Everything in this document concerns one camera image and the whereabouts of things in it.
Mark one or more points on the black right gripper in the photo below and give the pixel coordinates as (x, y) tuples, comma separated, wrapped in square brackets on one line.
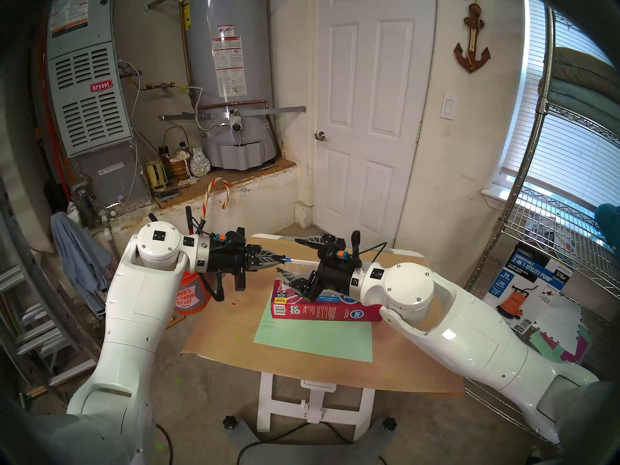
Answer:
[(334, 272)]

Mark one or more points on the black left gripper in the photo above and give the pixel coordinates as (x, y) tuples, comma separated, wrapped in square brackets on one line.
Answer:
[(225, 258)]

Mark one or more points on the clear ziplock bag blue slider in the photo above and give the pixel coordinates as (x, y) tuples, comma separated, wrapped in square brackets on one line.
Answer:
[(305, 261)]

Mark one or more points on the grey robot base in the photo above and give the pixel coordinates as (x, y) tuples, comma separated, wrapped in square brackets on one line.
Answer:
[(305, 452)]

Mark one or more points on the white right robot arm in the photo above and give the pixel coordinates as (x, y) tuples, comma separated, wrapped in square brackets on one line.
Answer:
[(460, 333)]

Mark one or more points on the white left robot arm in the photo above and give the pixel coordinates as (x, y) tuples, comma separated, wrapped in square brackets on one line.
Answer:
[(135, 314)]

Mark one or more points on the red freezer bag box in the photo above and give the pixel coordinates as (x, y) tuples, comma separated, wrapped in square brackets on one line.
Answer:
[(319, 314)]

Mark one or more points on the raised wood topped platform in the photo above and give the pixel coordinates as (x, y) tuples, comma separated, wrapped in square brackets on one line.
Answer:
[(256, 193)]

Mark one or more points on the orange plastic bucket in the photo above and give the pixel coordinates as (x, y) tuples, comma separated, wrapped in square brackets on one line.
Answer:
[(191, 297)]

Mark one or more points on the light green paper sheet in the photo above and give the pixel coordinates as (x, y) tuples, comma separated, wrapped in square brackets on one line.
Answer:
[(315, 340)]

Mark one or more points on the striped candy cane decoration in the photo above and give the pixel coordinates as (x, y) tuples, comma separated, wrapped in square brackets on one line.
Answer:
[(207, 197)]

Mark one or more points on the white panel door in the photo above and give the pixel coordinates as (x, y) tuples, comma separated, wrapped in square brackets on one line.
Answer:
[(373, 178)]

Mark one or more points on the wooden stick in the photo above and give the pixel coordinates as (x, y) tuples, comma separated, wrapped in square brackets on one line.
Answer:
[(175, 322)]

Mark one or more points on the foil wrapped object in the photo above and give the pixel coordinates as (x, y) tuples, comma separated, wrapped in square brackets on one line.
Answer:
[(200, 163)]

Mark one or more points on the yellow green canister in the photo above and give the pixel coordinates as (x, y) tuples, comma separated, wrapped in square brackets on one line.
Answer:
[(156, 175)]

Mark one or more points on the white folding table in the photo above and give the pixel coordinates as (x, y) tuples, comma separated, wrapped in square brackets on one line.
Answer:
[(315, 401)]

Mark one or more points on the black star knob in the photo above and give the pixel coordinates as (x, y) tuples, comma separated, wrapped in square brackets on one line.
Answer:
[(230, 423), (389, 424)]

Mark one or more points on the blue cloth rag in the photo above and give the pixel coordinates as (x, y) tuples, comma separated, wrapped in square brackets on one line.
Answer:
[(80, 260)]

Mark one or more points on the grey water heater tank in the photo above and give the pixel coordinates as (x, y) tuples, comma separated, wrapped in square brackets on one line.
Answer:
[(252, 57)]

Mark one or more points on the grey bryant furnace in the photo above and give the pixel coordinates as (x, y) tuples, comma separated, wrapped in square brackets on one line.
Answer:
[(92, 115)]

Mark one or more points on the utility pump cardboard box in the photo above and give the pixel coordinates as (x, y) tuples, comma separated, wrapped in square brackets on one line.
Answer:
[(528, 280)]

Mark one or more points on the aluminium ladder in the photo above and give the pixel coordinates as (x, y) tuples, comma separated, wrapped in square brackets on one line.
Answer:
[(34, 333)]

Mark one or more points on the green paper on shelf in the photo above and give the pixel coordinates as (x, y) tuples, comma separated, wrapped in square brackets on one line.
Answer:
[(545, 348)]

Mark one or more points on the white zigzag edged paper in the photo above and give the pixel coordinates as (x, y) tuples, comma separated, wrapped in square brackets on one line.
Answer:
[(557, 321)]

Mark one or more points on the pink paper on shelf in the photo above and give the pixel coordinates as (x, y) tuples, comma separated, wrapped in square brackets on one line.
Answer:
[(581, 348)]

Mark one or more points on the white window blinds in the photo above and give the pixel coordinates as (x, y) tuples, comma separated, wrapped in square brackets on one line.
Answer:
[(576, 149)]

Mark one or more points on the teal fabric object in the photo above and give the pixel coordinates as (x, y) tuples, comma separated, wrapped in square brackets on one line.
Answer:
[(610, 226)]

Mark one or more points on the pale green seat cushion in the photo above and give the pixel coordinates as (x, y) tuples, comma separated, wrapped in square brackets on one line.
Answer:
[(576, 103)]

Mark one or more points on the olive seat cushion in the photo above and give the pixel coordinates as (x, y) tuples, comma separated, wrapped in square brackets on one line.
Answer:
[(586, 67)]

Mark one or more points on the white light switch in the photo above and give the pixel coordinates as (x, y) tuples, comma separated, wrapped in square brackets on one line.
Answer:
[(448, 106)]

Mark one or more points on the rusty anchor wall thermometer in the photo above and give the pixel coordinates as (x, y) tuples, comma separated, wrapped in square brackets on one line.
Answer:
[(471, 61)]

